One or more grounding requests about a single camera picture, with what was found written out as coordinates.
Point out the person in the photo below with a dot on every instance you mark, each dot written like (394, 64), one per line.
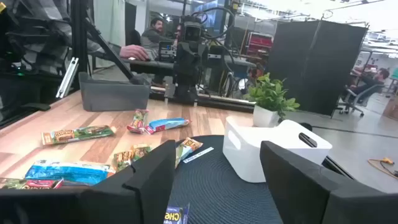
(152, 37)
(40, 28)
(370, 82)

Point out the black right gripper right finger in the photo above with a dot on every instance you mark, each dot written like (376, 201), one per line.
(311, 199)

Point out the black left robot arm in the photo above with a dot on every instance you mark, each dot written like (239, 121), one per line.
(186, 93)

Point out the black room partition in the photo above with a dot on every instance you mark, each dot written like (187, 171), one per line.
(314, 68)

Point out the black electronics box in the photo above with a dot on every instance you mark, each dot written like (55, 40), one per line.
(167, 51)

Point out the red granola bar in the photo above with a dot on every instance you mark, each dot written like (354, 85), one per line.
(34, 184)

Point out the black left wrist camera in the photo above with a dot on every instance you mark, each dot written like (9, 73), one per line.
(192, 31)

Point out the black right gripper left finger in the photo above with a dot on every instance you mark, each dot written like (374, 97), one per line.
(140, 193)

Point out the white label strip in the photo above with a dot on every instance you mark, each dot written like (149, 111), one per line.
(199, 154)

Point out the orange blue green granola bar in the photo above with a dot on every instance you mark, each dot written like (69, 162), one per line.
(138, 121)
(186, 149)

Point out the grey desk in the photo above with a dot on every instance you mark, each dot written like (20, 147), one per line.
(152, 66)

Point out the white plastic bin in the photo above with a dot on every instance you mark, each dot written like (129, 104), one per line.
(264, 149)

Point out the green plant in white pot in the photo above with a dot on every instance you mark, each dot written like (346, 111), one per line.
(270, 93)

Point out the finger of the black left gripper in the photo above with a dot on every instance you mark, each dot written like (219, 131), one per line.
(201, 70)
(182, 71)

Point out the grey plastic bin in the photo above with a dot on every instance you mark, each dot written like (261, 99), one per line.
(115, 96)

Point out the round dark woven placemat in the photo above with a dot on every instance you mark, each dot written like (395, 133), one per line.
(211, 186)

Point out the grey office chair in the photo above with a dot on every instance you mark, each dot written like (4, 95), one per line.
(357, 99)

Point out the red tool cabinet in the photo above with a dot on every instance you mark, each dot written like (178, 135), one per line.
(259, 43)

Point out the silver aluminium extrusion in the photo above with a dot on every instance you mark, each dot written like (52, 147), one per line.
(66, 77)

